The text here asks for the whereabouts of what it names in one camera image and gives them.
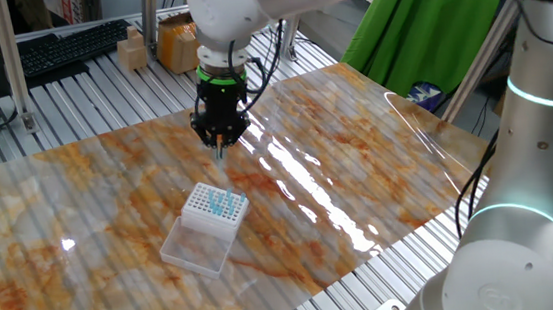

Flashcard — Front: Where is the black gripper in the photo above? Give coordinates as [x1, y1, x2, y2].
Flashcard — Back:
[186, 79, 254, 162]

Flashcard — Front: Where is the white pipette tip holder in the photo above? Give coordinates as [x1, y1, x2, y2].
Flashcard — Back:
[177, 177, 255, 248]

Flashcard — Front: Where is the taped cardboard box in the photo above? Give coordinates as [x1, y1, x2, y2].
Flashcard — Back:
[153, 10, 204, 77]

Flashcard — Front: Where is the wooden block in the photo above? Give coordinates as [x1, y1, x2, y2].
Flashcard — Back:
[115, 24, 150, 73]

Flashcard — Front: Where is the clear plastic box lid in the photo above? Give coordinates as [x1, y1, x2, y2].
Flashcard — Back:
[156, 211, 241, 285]

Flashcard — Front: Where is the orange marble pattern sheet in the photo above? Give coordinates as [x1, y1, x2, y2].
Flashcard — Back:
[0, 49, 505, 310]

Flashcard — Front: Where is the black keyboard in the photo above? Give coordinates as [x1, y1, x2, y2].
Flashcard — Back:
[15, 17, 135, 79]

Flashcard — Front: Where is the blue patterned bag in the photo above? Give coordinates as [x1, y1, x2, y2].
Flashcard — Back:
[403, 78, 447, 116]

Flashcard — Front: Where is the green cloth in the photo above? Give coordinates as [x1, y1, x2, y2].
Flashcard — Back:
[335, 0, 531, 104]

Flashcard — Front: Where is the green wrist flange ring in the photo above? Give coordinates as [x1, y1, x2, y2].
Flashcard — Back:
[194, 61, 250, 90]

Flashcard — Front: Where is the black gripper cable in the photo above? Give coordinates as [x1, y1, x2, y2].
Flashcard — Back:
[224, 18, 291, 113]

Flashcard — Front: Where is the aluminium frame post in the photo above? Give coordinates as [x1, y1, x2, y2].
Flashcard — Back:
[431, 0, 530, 124]
[139, 0, 163, 57]
[0, 0, 40, 136]

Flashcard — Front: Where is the black base cable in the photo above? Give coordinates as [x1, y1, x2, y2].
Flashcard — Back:
[447, 128, 508, 241]

